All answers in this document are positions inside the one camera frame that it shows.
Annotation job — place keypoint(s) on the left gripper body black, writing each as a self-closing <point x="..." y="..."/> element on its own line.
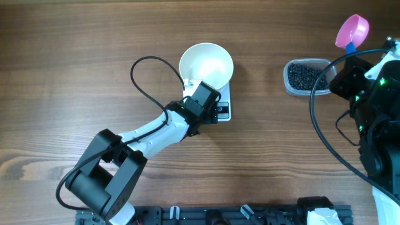
<point x="212" y="112"/>

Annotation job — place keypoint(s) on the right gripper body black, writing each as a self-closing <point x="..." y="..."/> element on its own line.
<point x="349" y="74"/>

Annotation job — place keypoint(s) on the pink scoop with blue handle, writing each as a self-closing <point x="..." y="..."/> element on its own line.
<point x="352" y="33"/>

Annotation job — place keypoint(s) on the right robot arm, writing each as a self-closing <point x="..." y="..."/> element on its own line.
<point x="374" y="105"/>

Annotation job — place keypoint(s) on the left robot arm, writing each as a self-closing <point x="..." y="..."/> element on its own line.
<point x="107" y="172"/>

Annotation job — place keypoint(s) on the white digital kitchen scale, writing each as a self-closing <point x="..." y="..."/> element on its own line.
<point x="224" y="105"/>

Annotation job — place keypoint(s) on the white bowl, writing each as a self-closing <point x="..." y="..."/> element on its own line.
<point x="209" y="62"/>

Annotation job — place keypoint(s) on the black beans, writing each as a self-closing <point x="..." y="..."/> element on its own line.
<point x="302" y="77"/>

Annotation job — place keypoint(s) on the clear plastic container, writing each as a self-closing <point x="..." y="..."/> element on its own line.
<point x="311" y="62"/>

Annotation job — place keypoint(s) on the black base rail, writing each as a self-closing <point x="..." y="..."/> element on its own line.
<point x="307" y="210"/>

